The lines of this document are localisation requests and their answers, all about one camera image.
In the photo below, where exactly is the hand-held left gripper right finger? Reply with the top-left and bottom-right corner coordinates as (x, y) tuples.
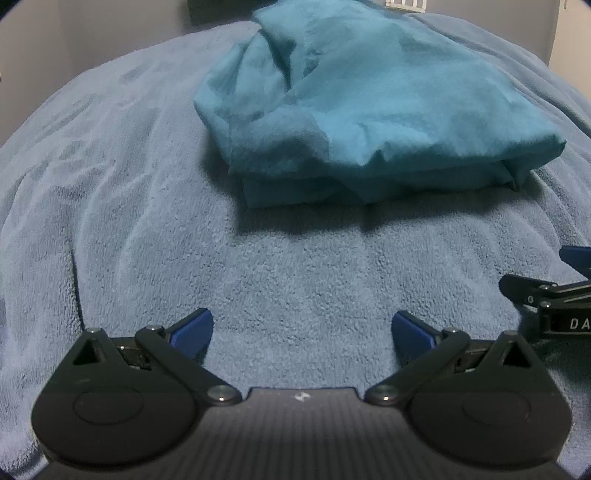
(365, 310), (532, 408)

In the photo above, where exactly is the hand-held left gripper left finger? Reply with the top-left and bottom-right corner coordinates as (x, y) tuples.
(71, 308), (242, 408)

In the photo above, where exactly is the light blue fleece blanket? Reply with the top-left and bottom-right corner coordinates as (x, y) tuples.
(0, 11), (591, 480)

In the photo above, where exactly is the black flat screen television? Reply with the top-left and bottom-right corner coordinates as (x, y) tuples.
(187, 0), (260, 27)

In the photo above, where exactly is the teal hooded zip jacket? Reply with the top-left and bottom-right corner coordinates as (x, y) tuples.
(193, 0), (568, 209)

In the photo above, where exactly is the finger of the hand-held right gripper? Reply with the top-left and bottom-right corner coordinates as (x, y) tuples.
(499, 274), (591, 306)
(558, 246), (591, 278)

